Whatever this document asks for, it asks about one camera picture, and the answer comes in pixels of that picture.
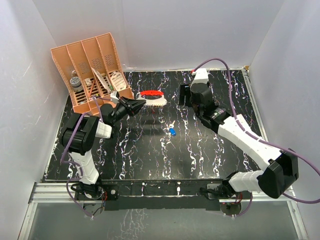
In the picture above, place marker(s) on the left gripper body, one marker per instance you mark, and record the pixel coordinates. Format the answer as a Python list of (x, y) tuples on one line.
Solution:
[(121, 111)]

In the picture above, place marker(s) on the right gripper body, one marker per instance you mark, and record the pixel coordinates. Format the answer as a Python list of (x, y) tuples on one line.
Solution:
[(191, 100)]

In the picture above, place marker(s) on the key with blue tag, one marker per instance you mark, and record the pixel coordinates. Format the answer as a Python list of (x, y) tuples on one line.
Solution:
[(171, 128)]

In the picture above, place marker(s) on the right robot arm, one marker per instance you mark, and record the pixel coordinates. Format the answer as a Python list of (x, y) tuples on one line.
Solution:
[(278, 169)]

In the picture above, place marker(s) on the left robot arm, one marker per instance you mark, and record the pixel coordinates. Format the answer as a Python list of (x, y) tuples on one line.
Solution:
[(78, 138)]

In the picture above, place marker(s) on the white labelled packet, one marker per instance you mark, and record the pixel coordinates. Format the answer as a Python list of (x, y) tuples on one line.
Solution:
[(117, 80)]

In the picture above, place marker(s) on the orange pencil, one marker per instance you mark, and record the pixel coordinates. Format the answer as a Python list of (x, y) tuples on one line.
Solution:
[(91, 89)]

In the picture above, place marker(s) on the white paper card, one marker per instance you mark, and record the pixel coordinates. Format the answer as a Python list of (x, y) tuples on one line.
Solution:
[(103, 80)]

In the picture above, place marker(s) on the small white box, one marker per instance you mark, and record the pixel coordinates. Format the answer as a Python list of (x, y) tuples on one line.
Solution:
[(241, 120)]

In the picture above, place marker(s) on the grey round jar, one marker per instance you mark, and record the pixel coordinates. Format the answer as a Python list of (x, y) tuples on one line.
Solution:
[(76, 84)]

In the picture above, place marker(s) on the pink desk organizer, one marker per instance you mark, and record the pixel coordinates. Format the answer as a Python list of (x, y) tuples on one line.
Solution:
[(77, 60)]

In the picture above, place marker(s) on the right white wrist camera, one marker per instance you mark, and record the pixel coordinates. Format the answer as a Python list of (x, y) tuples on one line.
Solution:
[(200, 76)]

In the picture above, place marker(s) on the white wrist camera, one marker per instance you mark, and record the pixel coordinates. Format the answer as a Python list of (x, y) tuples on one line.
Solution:
[(200, 76), (114, 97)]

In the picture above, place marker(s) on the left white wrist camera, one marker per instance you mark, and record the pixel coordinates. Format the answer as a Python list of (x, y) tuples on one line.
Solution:
[(114, 97)]

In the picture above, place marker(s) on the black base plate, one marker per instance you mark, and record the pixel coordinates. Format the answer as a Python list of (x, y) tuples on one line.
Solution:
[(167, 194)]

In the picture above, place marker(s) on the aluminium frame rail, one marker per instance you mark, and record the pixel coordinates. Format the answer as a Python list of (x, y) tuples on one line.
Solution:
[(51, 215)]

